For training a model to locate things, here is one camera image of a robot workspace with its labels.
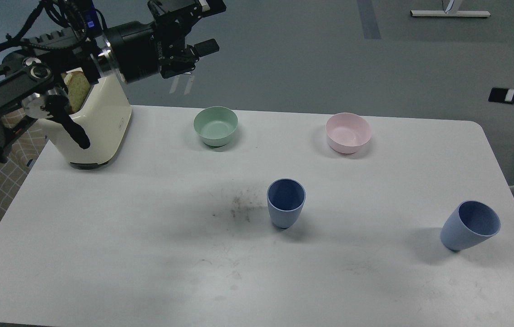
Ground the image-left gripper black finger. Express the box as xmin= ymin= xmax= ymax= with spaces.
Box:
xmin=147 ymin=0 xmax=227 ymax=23
xmin=184 ymin=39 xmax=220 ymax=62

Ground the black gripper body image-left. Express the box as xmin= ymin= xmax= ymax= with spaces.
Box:
xmin=103 ymin=9 xmax=196 ymax=85

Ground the blue cup image-left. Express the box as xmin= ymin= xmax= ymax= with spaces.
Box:
xmin=266 ymin=178 xmax=306 ymax=228

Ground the blue cup image-right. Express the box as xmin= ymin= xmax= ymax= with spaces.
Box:
xmin=440 ymin=200 xmax=501 ymax=251

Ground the toast slice front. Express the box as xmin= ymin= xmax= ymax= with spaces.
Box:
xmin=64 ymin=70 xmax=91 ymax=114

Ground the green bowl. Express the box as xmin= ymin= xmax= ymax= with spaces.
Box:
xmin=193 ymin=106 xmax=239 ymax=147

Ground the cream toaster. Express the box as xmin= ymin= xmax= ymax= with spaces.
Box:
xmin=37 ymin=74 xmax=132 ymax=169

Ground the pink bowl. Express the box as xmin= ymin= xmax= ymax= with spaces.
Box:
xmin=325 ymin=113 xmax=372 ymax=154

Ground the white desk leg base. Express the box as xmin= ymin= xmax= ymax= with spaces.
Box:
xmin=409 ymin=0 xmax=491 ymax=19

